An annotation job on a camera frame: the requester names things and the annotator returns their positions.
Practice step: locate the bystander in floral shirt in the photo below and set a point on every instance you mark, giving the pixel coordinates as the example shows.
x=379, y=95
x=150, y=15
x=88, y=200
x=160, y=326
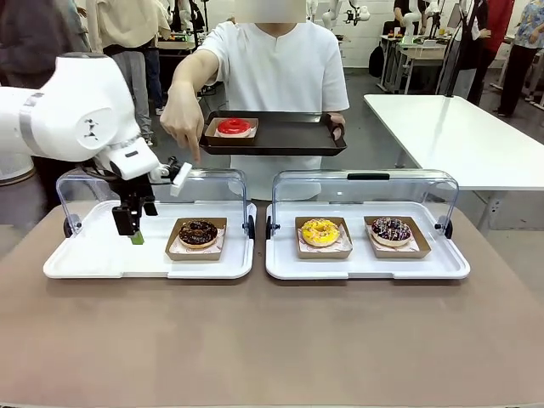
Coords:
x=525, y=47

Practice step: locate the bystander in beige top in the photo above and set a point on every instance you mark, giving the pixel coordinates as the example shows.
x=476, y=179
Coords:
x=127, y=34

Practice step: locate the background workbench with robot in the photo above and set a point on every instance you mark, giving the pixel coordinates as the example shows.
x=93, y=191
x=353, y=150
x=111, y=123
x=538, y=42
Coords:
x=421, y=47

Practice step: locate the clear plastic dome lid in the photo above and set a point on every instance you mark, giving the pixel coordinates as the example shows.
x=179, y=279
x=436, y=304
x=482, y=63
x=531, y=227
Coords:
x=365, y=187
x=212, y=191

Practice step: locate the brown cardboard donut box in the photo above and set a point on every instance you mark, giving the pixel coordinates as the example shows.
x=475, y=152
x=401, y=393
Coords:
x=195, y=256
x=210, y=139
x=323, y=254
x=399, y=253

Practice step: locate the bystander in black dress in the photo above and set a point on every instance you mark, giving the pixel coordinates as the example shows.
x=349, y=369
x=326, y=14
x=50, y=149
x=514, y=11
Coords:
x=465, y=38

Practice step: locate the person in white shirt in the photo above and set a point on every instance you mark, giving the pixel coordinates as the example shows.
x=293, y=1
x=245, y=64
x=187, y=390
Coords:
x=276, y=72

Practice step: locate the bystander in red shirt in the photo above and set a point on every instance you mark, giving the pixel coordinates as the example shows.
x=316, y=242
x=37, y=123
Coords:
x=499, y=25

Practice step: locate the person's right hand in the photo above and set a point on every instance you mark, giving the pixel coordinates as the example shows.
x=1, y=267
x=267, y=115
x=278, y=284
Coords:
x=183, y=115

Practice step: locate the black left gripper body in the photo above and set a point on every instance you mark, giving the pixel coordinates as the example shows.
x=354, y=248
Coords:
x=134, y=191

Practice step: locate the dark brown serving tray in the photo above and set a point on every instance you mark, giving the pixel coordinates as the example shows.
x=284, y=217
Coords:
x=289, y=136

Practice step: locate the black green-padded left gripper finger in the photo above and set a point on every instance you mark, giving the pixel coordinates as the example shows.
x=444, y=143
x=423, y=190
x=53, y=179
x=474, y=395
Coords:
x=125, y=221
x=150, y=208

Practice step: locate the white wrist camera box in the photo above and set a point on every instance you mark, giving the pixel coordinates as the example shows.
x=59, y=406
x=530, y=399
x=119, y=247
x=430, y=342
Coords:
x=180, y=178

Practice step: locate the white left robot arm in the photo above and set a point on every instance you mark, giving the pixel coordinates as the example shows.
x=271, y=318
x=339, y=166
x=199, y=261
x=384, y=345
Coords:
x=64, y=115

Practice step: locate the bystander in dark jacket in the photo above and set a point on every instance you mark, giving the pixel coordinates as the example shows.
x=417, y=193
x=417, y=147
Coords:
x=38, y=30

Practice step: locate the person's left hand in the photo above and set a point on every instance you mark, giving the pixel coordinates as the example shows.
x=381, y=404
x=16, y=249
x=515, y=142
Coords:
x=338, y=123

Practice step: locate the white printed paper liner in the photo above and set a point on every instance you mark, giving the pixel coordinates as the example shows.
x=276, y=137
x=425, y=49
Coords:
x=253, y=129
x=374, y=243
x=345, y=244
x=219, y=248

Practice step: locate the black bag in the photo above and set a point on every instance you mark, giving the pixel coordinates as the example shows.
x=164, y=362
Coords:
x=376, y=61

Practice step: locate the chocolate sprinkled donut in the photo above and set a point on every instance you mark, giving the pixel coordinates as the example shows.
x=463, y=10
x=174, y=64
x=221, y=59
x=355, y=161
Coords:
x=187, y=238

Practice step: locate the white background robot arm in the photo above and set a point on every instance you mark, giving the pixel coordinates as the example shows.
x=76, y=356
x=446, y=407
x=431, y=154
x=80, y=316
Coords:
x=359, y=10

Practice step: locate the white table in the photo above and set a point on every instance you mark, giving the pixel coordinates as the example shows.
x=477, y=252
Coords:
x=459, y=140

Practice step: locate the white plastic display tray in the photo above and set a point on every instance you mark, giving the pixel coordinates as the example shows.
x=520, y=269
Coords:
x=98, y=255
x=361, y=268

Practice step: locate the person's right forearm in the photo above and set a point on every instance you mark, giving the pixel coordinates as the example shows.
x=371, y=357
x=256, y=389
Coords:
x=191, y=72

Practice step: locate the red glazed donut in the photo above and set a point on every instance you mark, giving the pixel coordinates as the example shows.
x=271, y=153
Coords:
x=225, y=127

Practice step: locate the dark berry sprinkled donut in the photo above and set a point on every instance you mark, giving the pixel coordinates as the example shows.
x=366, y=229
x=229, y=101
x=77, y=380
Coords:
x=382, y=236

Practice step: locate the yellow sprinkled donut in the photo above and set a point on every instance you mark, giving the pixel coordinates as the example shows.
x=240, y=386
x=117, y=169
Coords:
x=310, y=236

